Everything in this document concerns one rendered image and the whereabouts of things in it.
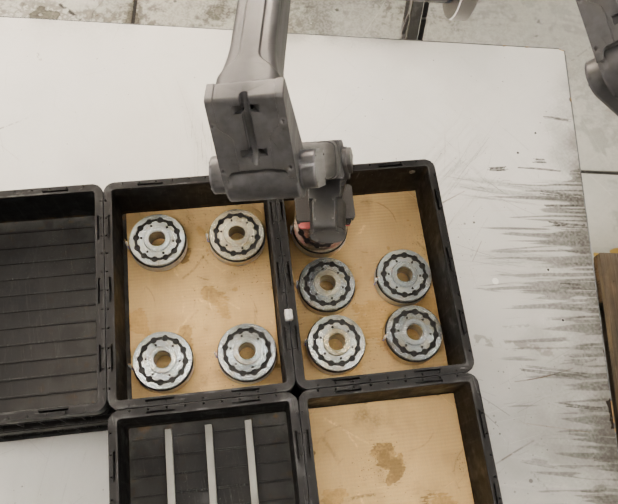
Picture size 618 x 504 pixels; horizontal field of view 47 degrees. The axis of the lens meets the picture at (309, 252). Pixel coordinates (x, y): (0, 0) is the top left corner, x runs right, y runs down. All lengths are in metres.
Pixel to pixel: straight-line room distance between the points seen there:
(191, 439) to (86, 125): 0.74
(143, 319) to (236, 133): 0.69
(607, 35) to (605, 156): 1.95
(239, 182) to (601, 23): 0.36
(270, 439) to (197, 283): 0.31
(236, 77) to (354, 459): 0.77
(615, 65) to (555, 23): 2.19
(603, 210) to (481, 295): 1.10
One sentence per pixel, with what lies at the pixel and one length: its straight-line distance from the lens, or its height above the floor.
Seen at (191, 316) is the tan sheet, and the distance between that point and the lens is 1.31.
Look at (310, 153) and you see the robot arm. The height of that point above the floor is 1.47.
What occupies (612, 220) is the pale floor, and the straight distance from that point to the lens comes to 2.56.
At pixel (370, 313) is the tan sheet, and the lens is 1.32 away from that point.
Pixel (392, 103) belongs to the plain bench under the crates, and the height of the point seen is 0.70.
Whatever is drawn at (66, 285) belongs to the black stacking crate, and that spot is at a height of 0.83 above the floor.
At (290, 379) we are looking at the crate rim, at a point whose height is 0.93.
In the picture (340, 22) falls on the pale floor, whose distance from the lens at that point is 2.70.
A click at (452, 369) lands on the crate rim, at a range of 1.22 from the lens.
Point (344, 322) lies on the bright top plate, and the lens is 1.28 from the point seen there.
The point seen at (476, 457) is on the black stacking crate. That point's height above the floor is 0.89.
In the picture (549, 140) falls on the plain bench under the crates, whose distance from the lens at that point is 1.73.
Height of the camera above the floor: 2.09
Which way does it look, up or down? 69 degrees down
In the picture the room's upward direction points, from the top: 10 degrees clockwise
